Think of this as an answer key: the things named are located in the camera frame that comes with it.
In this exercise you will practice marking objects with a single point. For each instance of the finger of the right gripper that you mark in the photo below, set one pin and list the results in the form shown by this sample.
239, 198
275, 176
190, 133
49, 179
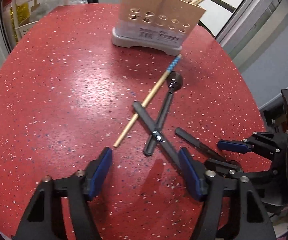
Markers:
220, 169
234, 146

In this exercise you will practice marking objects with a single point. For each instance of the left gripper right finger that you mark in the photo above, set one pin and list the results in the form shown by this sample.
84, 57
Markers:
193, 174

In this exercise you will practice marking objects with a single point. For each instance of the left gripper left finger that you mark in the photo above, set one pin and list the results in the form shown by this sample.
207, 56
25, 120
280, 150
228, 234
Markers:
96, 173

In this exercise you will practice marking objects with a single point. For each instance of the dark spoon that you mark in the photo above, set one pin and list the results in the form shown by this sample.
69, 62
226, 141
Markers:
204, 149
174, 83

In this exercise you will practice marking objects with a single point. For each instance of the dark spoon crossing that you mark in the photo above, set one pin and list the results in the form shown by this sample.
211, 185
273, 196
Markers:
157, 134

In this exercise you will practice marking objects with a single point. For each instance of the blue-patterned bamboo chopstick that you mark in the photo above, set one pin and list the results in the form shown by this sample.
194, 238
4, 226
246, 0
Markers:
147, 99

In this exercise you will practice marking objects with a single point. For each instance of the beige plastic utensil holder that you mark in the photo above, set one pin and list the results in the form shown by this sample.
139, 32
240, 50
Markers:
159, 24

